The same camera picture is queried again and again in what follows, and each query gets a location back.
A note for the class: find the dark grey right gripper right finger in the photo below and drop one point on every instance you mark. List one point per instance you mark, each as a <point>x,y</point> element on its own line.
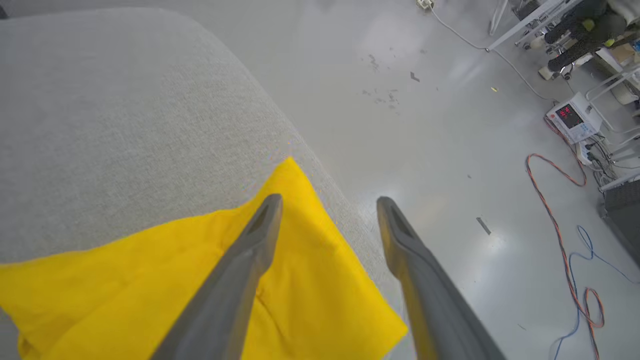
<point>430,295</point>

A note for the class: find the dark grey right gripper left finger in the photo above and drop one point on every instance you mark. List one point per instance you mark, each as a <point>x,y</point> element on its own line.
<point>225,295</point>

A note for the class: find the yellow t-shirt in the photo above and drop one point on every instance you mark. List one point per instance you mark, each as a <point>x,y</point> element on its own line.
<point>310,300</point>

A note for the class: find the grey fabric sofa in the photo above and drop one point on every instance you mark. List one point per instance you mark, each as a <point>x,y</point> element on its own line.
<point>125,135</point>

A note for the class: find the black equipment case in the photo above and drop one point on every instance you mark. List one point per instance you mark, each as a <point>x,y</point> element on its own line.
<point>622,215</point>

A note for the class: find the white power supply unit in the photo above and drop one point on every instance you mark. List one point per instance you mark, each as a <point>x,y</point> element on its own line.
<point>574,118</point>

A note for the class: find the white power strip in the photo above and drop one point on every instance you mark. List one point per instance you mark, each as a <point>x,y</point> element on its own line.
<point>424,4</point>

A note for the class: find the dark clothed person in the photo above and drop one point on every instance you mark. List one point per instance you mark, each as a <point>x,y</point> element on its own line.
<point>582,30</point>

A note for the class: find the white metal table frame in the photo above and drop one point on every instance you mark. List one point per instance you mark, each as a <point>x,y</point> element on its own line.
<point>530,22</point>

